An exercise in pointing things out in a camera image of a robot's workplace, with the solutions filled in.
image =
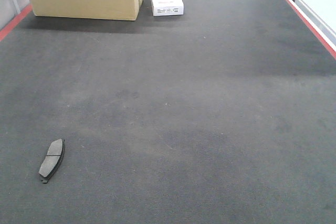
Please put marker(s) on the brake pad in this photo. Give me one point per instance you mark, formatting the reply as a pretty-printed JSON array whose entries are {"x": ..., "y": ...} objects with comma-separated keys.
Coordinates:
[{"x": 52, "y": 160}]

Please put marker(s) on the red conveyor frame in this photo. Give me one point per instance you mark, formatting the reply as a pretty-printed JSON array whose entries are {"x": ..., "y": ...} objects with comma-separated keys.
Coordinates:
[{"x": 318, "y": 27}]

